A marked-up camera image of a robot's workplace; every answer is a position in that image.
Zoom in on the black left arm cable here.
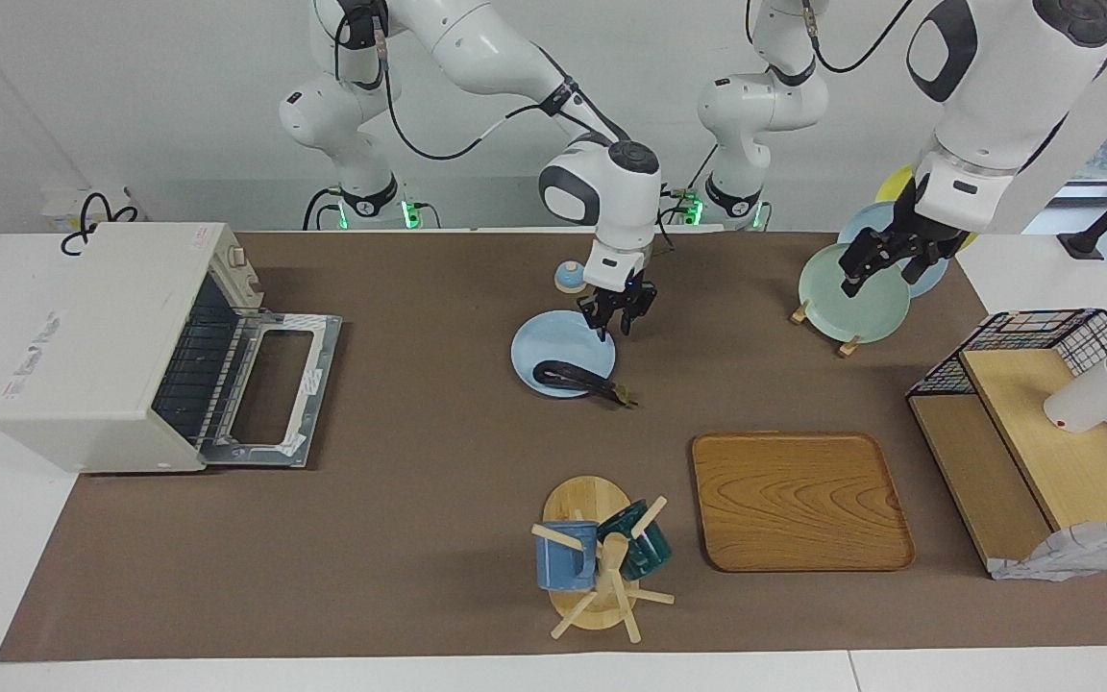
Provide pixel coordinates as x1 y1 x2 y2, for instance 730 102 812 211
746 0 920 75

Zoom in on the dark purple eggplant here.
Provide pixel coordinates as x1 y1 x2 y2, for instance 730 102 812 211
532 360 638 408

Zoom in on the black wire mesh rack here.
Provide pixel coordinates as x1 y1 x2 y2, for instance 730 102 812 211
906 308 1107 482

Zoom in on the brown table mat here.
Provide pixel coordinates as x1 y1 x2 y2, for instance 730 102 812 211
0 231 1107 664

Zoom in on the yellow plate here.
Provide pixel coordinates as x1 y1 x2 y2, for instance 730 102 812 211
875 163 977 251

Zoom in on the wooden serving tray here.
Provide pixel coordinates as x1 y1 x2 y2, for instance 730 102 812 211
691 432 917 574

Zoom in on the blue mug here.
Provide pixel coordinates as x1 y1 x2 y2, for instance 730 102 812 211
534 520 601 592

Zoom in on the dark green mug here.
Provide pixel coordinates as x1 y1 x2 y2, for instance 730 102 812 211
597 500 673 581

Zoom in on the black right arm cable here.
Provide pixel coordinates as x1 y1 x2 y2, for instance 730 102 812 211
332 0 631 162

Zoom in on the wooden shelf unit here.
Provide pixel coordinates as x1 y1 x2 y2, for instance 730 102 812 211
906 348 1107 582

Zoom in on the light blue plate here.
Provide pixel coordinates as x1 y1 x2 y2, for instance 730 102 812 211
837 200 950 299
511 310 617 399

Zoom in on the pale green plate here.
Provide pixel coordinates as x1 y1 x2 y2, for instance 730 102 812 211
798 242 912 344

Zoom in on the wooden mug tree stand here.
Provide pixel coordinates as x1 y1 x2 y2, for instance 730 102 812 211
531 475 677 643

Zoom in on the black oven power cable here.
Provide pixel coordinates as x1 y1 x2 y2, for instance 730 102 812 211
61 192 141 256

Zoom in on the cream toaster oven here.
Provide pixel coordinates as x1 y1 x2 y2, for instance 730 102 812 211
0 223 343 474

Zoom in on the wooden plate rack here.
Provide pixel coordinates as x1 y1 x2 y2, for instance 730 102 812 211
790 298 867 358

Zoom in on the white paper cup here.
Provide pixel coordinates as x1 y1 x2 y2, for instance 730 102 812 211
1044 356 1107 433

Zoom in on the metal oven rack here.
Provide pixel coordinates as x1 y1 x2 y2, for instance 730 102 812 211
155 312 252 445

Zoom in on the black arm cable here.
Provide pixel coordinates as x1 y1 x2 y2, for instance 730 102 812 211
746 0 920 75
332 0 631 162

